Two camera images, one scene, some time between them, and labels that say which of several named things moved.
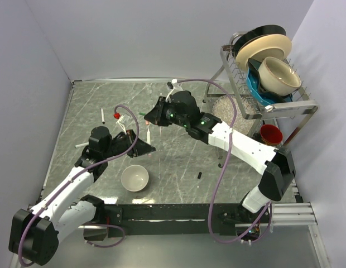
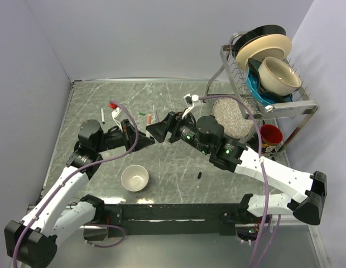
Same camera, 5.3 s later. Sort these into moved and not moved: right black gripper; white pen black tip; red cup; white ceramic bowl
Moved: right black gripper
Not moved: red cup; white ceramic bowl; white pen black tip
